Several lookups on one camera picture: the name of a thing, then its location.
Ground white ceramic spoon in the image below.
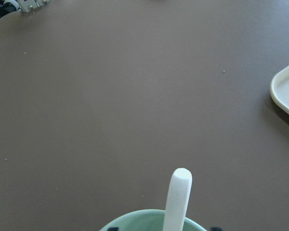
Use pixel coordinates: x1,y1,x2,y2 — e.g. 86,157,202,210
163,168,192,231

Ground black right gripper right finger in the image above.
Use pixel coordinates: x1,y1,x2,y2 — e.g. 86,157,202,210
210,227,222,231

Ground light green ceramic bowl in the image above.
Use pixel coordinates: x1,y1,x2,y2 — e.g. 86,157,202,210
101,209,205,231

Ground cream rectangular tray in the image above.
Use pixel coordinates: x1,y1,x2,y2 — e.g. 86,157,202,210
270,65,289,115

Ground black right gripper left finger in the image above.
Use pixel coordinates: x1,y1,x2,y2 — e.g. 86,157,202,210
108,227,118,231

